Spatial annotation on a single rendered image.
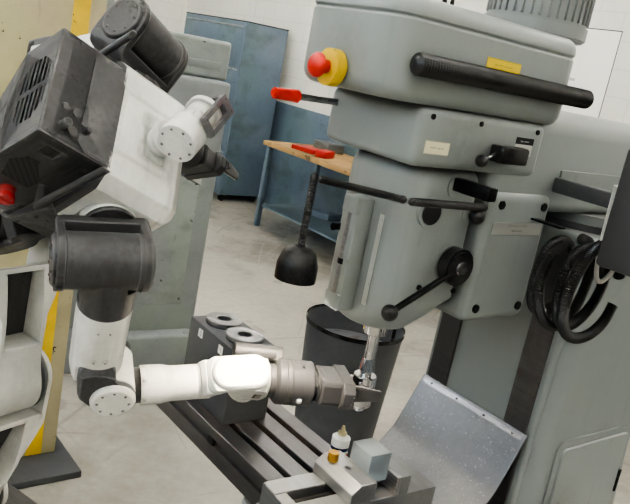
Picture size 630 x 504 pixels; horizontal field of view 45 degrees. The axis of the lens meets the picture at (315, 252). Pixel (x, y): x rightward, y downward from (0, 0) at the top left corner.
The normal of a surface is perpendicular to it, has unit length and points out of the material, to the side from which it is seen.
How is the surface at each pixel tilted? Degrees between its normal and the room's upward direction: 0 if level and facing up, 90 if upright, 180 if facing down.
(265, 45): 90
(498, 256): 90
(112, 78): 58
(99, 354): 114
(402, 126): 90
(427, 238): 90
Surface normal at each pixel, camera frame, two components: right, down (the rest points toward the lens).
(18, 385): 0.83, 0.13
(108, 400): 0.24, 0.67
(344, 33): -0.78, 0.00
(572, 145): 0.59, 0.31
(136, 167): 0.79, -0.26
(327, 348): -0.55, 0.17
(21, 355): 0.80, 0.35
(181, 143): -0.32, 0.60
